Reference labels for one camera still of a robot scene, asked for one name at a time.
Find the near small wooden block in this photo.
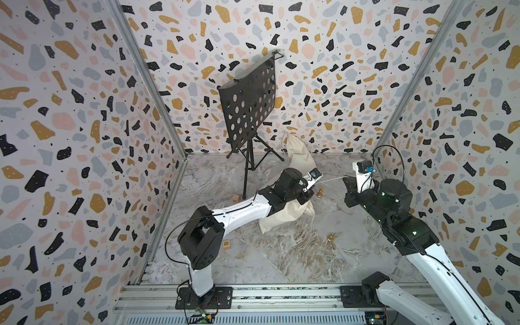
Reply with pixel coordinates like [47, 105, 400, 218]
[223, 240, 232, 250]

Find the left green circuit board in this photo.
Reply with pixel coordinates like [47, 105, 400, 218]
[185, 308, 218, 324]

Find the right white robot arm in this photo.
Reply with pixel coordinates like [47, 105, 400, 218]
[343, 173, 503, 324]

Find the right green circuit board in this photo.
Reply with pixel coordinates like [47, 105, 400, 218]
[365, 311, 387, 325]

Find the cream cloth bag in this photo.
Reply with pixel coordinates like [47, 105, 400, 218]
[259, 200, 316, 234]
[284, 134, 316, 175]

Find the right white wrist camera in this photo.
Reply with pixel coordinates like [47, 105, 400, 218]
[352, 159, 375, 193]

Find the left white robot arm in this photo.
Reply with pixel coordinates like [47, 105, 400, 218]
[177, 168, 322, 299]

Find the black perforated music stand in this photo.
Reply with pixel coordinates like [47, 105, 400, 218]
[219, 50, 284, 199]

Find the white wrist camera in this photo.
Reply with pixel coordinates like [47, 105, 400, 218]
[303, 168, 322, 190]
[352, 159, 375, 193]

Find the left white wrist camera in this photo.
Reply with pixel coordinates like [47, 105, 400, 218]
[303, 168, 322, 190]

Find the green circuit board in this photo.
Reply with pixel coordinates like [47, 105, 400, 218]
[185, 308, 218, 324]
[365, 311, 387, 325]

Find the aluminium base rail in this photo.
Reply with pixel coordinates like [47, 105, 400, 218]
[112, 283, 447, 324]

